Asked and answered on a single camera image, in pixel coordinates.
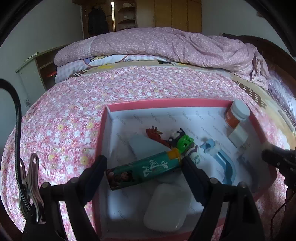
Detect green lighter with orange cap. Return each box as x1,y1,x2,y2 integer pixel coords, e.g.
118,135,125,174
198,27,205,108
106,148,181,191

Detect white earbuds case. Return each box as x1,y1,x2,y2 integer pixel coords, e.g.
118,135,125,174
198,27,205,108
144,183,192,232

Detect blue curved hook tool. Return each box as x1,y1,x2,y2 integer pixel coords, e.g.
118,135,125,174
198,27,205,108
200,139,236,185

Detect white wall charger plug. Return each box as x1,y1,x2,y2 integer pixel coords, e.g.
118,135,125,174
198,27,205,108
228,125,249,148

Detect green frog keychain toy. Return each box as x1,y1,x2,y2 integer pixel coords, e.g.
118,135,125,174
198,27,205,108
168,128,200,164

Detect white cap orange jar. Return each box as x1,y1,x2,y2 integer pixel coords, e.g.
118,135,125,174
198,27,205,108
225,99,251,128

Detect grey oval plastic lid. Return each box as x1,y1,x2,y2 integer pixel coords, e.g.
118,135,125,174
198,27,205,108
128,135,171,161

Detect red small toy figure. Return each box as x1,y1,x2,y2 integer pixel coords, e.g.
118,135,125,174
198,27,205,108
145,126,171,148

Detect dark grey curved tool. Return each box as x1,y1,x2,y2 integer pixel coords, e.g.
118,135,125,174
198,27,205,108
236,154,251,170

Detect silver metal clip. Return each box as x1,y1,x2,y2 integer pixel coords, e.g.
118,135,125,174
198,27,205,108
19,153,44,224

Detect red shallow cardboard box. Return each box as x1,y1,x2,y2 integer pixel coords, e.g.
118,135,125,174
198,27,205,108
92,98,277,240

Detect pink floral bed sheet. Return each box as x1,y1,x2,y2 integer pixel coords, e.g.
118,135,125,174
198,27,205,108
0,64,292,241

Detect dark wooden headboard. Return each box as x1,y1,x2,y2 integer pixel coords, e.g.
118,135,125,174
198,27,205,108
221,33,295,95

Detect cartoon print pillow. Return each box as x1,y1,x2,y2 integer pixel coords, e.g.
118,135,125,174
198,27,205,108
55,54,171,83

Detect white bedside shelf cabinet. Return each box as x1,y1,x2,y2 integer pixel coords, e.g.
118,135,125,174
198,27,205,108
15,46,63,105

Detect purple folded quilt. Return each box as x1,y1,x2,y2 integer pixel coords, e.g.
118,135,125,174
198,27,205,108
54,27,271,90

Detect wooden wardrobe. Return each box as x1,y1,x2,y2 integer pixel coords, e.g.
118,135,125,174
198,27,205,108
135,0,202,33

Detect black cable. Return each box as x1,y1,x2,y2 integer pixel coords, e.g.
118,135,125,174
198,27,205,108
0,78,31,216

